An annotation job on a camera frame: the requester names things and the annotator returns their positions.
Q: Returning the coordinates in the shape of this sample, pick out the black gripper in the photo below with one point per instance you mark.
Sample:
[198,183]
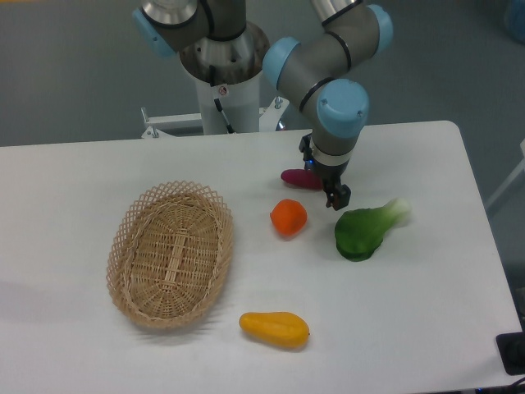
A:
[329,169]

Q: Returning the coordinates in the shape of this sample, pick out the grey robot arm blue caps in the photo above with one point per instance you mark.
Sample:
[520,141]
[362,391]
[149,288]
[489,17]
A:
[311,76]

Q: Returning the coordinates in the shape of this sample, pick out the black device at table edge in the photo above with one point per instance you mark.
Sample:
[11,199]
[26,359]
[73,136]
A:
[511,349]

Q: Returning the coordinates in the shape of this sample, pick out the oval wicker basket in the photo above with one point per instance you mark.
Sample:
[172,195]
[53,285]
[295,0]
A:
[171,254]

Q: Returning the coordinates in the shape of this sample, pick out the green bok choy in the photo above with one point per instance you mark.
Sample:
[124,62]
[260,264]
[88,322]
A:
[360,232]

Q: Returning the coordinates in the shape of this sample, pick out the orange fruit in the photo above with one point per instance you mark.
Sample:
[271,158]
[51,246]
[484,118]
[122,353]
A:
[288,217]

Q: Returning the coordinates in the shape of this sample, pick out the blue object top right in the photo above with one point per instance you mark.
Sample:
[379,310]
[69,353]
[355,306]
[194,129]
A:
[514,19]

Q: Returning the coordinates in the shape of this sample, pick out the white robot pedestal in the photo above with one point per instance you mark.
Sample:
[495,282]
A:
[227,79]

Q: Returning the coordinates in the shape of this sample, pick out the yellow papaya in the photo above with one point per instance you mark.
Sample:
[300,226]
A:
[280,329]

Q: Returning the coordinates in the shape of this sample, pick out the purple sweet potato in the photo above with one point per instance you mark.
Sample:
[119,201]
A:
[302,178]

